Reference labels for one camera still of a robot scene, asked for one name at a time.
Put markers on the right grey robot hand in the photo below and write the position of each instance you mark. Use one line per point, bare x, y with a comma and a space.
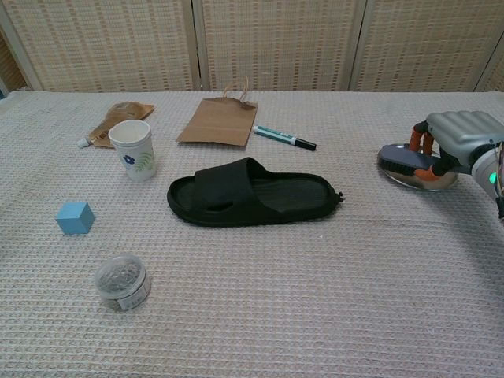
460, 128

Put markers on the black slipper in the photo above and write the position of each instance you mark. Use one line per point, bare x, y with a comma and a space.
224, 189

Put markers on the round steel plate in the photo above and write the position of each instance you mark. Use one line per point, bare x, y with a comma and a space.
417, 183

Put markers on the green white marker pen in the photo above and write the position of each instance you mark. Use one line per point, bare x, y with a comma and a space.
275, 135

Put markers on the bamboo folding screen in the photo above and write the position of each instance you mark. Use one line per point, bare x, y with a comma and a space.
275, 43

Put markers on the brown paper bag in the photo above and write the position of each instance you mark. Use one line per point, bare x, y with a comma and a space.
220, 124

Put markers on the beige woven tablecloth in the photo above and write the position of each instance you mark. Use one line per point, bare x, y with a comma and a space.
275, 295

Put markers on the white floral paper cup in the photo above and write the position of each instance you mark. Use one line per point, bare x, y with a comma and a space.
134, 153

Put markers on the brown spouted snack pouch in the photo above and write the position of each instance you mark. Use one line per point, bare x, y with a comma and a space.
118, 114

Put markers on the clear round clip container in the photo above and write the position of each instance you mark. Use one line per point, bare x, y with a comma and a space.
122, 281

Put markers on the light blue cube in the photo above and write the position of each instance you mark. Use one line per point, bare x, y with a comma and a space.
75, 220

